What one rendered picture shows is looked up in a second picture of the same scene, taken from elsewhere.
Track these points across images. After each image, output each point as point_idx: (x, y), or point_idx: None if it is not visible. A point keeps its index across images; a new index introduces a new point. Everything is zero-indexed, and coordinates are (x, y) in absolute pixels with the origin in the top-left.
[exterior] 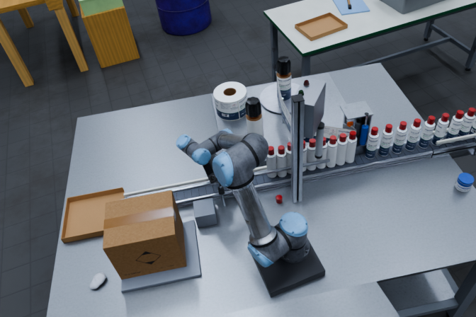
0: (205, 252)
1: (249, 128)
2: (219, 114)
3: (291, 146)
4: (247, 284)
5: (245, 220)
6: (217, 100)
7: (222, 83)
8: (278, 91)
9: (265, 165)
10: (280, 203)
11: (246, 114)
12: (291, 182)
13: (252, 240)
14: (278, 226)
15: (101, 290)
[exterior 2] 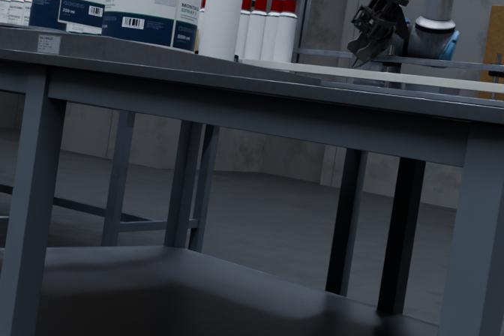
0: None
1: (240, 13)
2: (194, 41)
3: None
4: None
5: None
6: None
7: None
8: None
9: (278, 61)
10: None
11: None
12: (295, 54)
13: (453, 22)
14: (407, 25)
15: None
